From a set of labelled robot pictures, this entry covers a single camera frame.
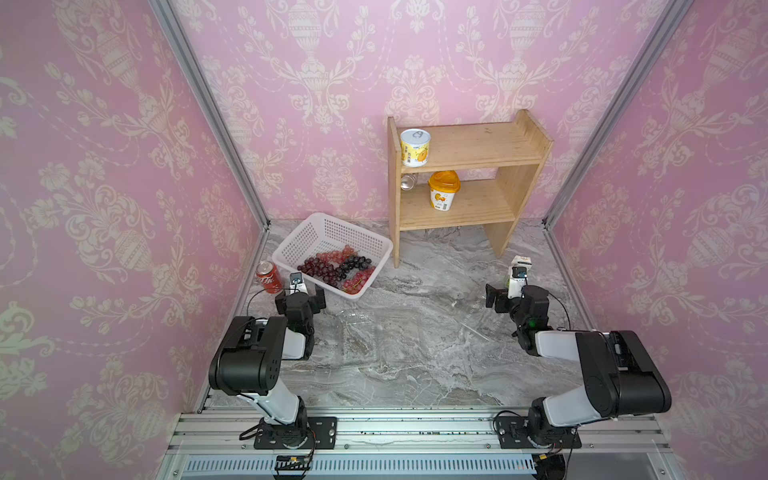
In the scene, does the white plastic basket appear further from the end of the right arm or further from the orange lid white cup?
the end of the right arm

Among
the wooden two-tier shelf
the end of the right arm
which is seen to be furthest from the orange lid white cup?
the end of the right arm

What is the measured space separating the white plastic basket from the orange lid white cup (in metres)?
0.24

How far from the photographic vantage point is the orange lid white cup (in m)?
0.90

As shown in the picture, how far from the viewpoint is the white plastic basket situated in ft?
3.42
